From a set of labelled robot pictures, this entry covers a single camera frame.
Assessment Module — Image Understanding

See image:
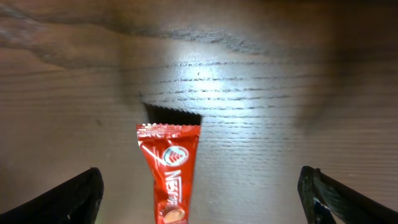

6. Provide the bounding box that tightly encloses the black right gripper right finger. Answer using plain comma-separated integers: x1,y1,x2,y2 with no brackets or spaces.
297,166,397,224

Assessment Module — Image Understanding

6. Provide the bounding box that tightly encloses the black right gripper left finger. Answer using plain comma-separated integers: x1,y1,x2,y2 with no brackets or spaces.
1,167,104,224

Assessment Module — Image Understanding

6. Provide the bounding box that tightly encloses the red snack stick packet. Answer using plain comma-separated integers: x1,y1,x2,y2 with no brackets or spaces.
136,124,201,224

